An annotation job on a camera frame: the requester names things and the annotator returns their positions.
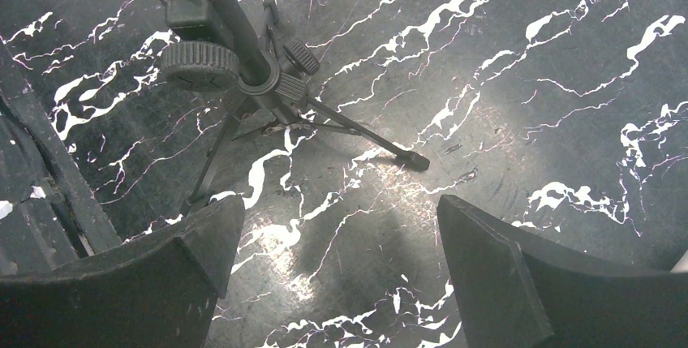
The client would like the small black tripod stand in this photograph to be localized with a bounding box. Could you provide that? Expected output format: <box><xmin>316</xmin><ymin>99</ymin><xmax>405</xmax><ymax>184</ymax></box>
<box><xmin>157</xmin><ymin>0</ymin><xmax>430</xmax><ymax>216</ymax></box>

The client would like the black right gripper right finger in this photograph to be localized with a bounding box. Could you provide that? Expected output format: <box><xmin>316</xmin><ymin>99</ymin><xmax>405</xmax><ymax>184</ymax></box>
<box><xmin>436</xmin><ymin>195</ymin><xmax>687</xmax><ymax>347</ymax></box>

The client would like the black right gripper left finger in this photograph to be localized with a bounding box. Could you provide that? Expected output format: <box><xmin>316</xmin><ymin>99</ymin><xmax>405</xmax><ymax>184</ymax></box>
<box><xmin>1</xmin><ymin>196</ymin><xmax>245</xmax><ymax>347</ymax></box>

